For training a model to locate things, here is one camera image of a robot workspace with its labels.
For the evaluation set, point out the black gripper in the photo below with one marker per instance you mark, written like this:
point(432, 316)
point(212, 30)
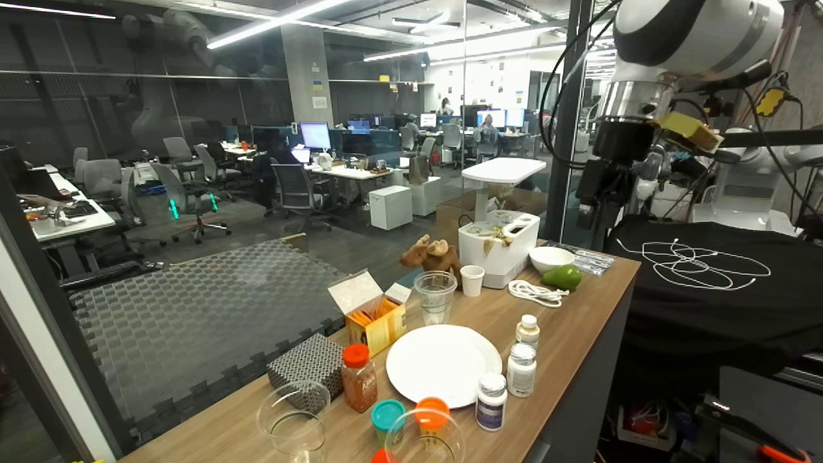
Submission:
point(621, 142)

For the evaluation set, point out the white pill bottle tan label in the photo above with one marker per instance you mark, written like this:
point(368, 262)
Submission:
point(528, 333)

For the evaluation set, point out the white pill bottle blue label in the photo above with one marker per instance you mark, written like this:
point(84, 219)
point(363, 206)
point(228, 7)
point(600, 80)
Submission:
point(519, 371)
point(491, 403)

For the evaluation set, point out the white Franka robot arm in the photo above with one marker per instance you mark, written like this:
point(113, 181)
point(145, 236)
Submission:
point(684, 34)

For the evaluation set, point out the white round plate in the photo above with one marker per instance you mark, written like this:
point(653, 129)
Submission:
point(442, 366)

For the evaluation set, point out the silver foil packets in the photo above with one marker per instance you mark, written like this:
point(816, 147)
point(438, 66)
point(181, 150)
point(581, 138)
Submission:
point(593, 262)

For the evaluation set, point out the white bowl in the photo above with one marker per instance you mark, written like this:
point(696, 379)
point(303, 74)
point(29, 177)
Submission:
point(549, 259)

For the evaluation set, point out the green avocado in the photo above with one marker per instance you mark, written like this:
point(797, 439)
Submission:
point(562, 279)

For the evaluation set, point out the white hydroponic planter with lamp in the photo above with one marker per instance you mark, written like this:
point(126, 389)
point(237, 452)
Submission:
point(500, 240)

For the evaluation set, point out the white machine housing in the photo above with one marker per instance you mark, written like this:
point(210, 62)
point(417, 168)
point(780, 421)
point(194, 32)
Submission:
point(755, 190)

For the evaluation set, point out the small white paper cup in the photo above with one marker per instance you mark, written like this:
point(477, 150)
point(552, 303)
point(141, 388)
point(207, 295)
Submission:
point(472, 279)

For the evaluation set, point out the black table cloth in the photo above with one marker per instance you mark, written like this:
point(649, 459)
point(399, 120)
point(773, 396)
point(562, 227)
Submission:
point(728, 335)

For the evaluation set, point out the brown moose plush toy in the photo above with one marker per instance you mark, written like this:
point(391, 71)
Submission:
point(429, 253)

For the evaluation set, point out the black mounting bar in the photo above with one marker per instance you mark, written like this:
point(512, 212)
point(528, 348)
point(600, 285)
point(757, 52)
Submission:
point(773, 136)

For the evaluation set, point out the white drawer cabinet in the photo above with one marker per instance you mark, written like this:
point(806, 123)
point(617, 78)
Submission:
point(426, 197)
point(388, 206)

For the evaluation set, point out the clear plastic tumbler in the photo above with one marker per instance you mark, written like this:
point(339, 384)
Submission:
point(435, 298)

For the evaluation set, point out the yellow clamp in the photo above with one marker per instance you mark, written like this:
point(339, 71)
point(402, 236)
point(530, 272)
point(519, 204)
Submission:
point(770, 102)

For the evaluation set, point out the red box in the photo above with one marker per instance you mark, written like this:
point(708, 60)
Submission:
point(643, 423)

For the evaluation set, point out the open orange cardboard box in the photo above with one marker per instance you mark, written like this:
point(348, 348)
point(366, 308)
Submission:
point(373, 312)

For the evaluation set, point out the orange lid play dough tub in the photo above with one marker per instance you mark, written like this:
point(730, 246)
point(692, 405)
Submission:
point(432, 416)

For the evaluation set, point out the white office desk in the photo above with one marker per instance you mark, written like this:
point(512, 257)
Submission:
point(348, 170)

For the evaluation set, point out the teal lid play dough tub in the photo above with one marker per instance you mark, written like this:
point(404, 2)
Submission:
point(387, 417)

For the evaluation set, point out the orange lid spice jar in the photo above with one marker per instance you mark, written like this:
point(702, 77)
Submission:
point(359, 381)

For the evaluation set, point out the lit computer monitor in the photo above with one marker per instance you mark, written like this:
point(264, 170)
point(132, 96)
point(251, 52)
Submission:
point(315, 136)

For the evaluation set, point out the dark office chair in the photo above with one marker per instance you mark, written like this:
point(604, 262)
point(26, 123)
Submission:
point(296, 190)

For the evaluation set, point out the red lid play dough tub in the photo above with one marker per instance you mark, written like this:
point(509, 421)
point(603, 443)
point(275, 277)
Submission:
point(383, 457)

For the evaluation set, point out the ceiling light strip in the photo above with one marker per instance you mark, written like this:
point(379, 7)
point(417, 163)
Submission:
point(273, 23)

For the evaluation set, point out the grey foam floor mat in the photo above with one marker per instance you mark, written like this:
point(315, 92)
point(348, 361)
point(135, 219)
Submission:
point(207, 318)

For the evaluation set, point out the office chair teal base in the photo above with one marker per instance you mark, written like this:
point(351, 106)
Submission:
point(194, 201)

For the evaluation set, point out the grey office chair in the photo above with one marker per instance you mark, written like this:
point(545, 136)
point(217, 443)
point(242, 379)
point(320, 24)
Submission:
point(104, 183)

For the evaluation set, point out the cluttered white desk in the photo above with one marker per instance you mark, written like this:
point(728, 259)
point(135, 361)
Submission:
point(66, 215)

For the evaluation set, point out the black window post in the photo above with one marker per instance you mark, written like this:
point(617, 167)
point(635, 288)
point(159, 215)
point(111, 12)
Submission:
point(566, 129)

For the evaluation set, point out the black mounted camera device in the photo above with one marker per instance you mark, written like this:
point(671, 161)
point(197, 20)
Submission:
point(744, 74)

